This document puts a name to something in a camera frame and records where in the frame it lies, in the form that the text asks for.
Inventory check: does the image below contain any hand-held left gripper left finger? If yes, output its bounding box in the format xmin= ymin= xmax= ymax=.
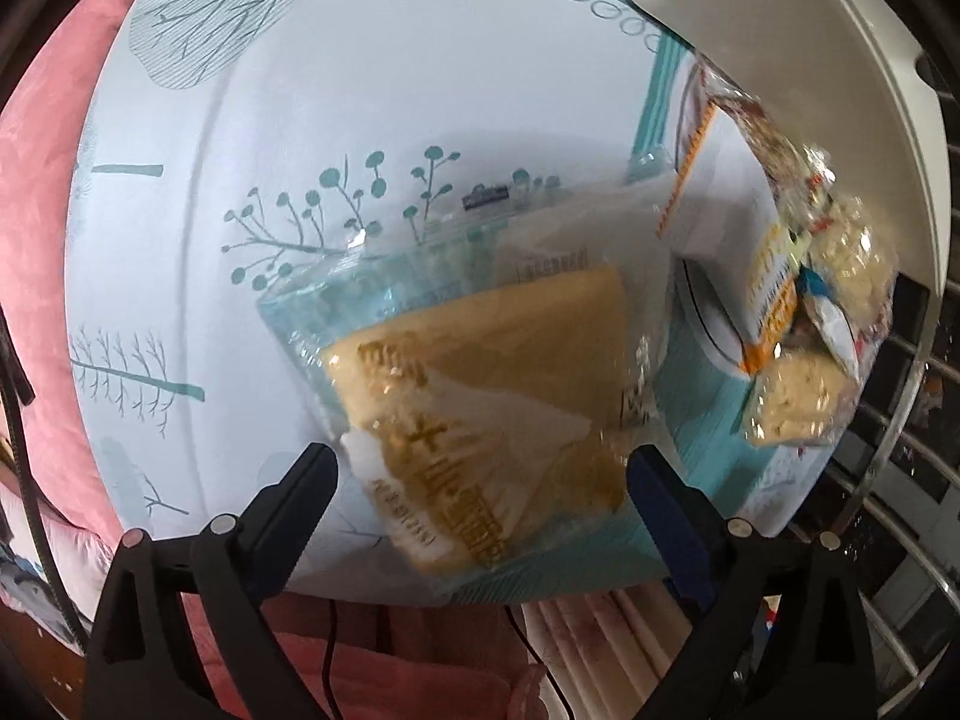
xmin=81 ymin=444 xmax=340 ymax=720

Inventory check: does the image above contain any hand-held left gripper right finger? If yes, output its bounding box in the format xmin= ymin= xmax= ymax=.
xmin=625 ymin=444 xmax=878 ymax=720

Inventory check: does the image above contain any clear tan bread packet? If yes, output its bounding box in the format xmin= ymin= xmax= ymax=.
xmin=255 ymin=229 xmax=676 ymax=593

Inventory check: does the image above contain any white plastic bin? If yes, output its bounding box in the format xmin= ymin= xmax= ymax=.
xmin=609 ymin=0 xmax=957 ymax=297

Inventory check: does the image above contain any teal striped placemat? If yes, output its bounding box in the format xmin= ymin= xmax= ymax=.
xmin=630 ymin=34 xmax=796 ymax=563

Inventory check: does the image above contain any pale pink striped cloth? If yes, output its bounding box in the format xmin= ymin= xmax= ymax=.
xmin=521 ymin=589 xmax=721 ymax=720

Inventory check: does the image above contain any clear glass plate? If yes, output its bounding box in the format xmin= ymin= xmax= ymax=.
xmin=671 ymin=52 xmax=758 ymax=383

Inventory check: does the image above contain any metal window grille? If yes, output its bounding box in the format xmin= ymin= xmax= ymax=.
xmin=787 ymin=270 xmax=960 ymax=720

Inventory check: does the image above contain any orange-edged white snack packet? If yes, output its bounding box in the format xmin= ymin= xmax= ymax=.
xmin=656 ymin=101 xmax=800 ymax=376

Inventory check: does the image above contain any pink sofa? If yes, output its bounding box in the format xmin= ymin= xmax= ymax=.
xmin=0 ymin=0 xmax=548 ymax=720

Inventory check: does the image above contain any tree-print white tablecloth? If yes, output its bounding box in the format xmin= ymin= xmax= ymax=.
xmin=66 ymin=0 xmax=901 ymax=608

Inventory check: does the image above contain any thin black cable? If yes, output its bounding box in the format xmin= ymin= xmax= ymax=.
xmin=502 ymin=604 xmax=575 ymax=720
xmin=321 ymin=600 xmax=338 ymax=720

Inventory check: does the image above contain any thick black cable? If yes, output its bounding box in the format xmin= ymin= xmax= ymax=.
xmin=0 ymin=307 xmax=83 ymax=646

